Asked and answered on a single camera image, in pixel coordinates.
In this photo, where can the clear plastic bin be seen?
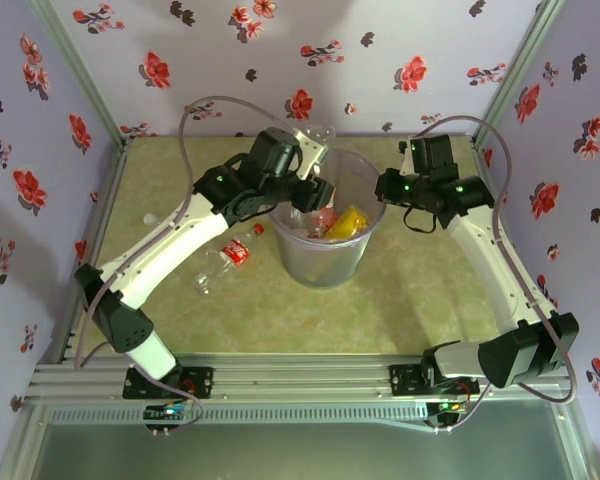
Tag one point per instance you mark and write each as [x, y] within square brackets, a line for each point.
[320, 270]

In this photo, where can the clear cola bottle red cap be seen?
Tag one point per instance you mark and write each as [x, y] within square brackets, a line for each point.
[235, 252]

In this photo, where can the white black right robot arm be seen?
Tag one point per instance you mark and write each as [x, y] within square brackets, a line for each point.
[500, 280]

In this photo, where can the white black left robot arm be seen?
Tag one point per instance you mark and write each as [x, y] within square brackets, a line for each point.
[170, 250]

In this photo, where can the translucent purple bin liner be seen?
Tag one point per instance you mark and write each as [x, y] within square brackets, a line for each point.
[360, 170]

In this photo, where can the crushed bottle red white label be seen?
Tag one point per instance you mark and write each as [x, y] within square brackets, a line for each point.
[330, 220]

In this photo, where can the yellow crumpled packaging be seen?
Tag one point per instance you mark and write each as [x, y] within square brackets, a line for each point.
[350, 222]

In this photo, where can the small circuit board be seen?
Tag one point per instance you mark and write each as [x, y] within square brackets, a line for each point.
[167, 411]
[447, 407]

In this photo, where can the aluminium side rail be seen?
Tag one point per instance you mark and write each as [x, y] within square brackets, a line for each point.
[106, 200]
[480, 152]

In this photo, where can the aluminium corner post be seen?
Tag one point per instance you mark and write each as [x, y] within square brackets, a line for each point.
[515, 75]
[81, 75]

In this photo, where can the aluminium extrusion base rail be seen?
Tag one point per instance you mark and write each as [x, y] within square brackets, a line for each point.
[300, 380]

